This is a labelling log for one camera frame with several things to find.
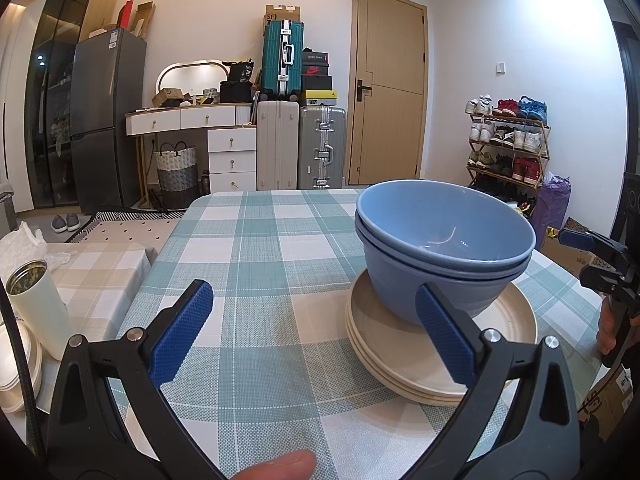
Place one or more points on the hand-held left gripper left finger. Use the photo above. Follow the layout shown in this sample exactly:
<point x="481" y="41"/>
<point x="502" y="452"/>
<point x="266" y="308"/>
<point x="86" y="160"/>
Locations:
<point x="180" y="335"/>

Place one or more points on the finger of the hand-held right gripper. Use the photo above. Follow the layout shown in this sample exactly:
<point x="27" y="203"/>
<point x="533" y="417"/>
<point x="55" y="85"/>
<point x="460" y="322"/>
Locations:
<point x="575" y="239"/>
<point x="607" y="277"/>

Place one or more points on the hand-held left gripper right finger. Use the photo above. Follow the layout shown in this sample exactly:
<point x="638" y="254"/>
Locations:
<point x="445" y="335"/>

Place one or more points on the person's right hand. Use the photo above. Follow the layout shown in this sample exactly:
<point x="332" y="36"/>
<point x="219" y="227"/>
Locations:
<point x="607" y="325"/>

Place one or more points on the person's left hand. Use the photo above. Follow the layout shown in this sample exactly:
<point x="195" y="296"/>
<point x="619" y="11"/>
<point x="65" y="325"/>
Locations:
<point x="280" y="467"/>

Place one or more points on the printed cardboard box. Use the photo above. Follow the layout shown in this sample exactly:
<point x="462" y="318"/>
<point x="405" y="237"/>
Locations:
<point x="567" y="255"/>

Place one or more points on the purple plastic bag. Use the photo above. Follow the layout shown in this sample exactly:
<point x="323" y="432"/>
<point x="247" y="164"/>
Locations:
<point x="552" y="205"/>

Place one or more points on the labelled cardboard box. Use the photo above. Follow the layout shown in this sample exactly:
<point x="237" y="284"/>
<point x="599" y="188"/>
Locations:
<point x="610" y="400"/>

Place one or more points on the wooden shoe rack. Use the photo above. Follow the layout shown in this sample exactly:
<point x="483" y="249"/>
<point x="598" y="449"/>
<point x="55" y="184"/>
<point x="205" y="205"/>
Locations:
<point x="544" y="160"/>

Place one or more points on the shoe rack with shoes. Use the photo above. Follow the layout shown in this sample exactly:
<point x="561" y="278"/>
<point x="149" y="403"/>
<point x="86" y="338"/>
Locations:
<point x="525" y="167"/>

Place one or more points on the teal checked tablecloth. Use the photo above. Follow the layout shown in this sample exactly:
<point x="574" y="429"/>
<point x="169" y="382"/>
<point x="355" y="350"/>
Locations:
<point x="280" y="270"/>

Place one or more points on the white insulated cup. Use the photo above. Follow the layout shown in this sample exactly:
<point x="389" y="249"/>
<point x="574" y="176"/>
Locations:
<point x="40" y="310"/>

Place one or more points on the dark water bottle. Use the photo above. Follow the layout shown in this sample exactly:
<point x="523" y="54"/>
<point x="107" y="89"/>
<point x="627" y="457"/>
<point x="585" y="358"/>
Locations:
<point x="205" y="182"/>

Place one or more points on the grey slipper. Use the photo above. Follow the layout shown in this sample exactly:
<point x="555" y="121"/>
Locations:
<point x="59" y="222"/>
<point x="73" y="221"/>

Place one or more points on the grey white woven basket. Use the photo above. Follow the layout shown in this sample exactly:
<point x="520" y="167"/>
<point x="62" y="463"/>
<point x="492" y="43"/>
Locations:
<point x="176" y="175"/>

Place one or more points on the white round containers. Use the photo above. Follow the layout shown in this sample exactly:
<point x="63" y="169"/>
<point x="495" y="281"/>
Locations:
<point x="12" y="370"/>

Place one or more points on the white plastic bag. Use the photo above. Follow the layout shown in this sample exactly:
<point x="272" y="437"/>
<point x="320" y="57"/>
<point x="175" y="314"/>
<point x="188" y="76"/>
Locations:
<point x="25" y="240"/>

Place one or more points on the white dressing table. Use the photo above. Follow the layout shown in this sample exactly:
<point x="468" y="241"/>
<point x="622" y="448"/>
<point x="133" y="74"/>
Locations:
<point x="232" y="160"/>

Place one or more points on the beige suitcase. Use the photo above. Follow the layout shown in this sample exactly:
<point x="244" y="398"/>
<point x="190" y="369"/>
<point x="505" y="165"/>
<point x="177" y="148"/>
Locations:
<point x="277" y="145"/>

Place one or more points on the silver suitcase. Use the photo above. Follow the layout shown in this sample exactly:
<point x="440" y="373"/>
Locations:
<point x="322" y="147"/>

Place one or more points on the grey refrigerator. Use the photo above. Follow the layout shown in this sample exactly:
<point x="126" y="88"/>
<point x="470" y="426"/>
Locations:
<point x="107" y="120"/>

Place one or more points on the small open cardboard box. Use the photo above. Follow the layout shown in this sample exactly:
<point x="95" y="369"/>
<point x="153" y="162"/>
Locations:
<point x="167" y="97"/>

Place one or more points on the wooden door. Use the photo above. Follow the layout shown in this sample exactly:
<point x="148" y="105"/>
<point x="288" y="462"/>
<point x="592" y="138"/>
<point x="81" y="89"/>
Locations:
<point x="387" y="90"/>

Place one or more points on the small striped container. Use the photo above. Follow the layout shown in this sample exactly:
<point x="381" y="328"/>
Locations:
<point x="211" y="94"/>

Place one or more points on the black fabric bag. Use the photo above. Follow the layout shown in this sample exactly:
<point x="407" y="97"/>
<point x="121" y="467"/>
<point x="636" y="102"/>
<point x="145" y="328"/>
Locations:
<point x="235" y="91"/>

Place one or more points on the rounded vanity mirror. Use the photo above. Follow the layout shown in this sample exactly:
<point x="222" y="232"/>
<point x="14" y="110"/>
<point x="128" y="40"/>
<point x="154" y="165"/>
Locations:
<point x="192" y="80"/>

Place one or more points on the yellow black shoebox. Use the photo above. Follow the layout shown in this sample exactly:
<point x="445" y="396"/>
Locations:
<point x="319" y="98"/>

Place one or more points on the black printed paper bag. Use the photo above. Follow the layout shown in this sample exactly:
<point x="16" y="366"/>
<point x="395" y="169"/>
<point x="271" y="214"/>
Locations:
<point x="245" y="72"/>

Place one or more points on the dark glass cabinet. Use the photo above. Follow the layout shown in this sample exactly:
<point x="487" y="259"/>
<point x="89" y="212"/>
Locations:
<point x="55" y="85"/>

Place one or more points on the plain black shoebox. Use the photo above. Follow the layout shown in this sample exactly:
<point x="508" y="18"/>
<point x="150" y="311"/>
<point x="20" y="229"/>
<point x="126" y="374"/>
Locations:
<point x="316" y="83"/>

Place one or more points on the teal suitcase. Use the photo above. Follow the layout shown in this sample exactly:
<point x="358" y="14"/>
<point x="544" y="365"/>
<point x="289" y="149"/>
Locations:
<point x="280" y="60"/>

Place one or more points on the black shoebox with red logo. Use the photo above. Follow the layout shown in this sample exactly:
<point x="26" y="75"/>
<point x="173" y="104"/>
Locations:
<point x="315" y="70"/>

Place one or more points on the thin black shoebox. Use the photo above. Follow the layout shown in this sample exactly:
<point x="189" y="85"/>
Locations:
<point x="315" y="57"/>

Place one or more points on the flat cardboard box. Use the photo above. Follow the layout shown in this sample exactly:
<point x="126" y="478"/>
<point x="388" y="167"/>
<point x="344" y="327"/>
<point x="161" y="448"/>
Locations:
<point x="145" y="22"/>

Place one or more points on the red flat box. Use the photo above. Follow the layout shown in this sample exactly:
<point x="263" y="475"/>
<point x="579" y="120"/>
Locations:
<point x="126" y="15"/>

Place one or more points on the cardboard box with black print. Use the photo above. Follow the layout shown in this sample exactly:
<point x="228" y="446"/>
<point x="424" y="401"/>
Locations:
<point x="282" y="14"/>

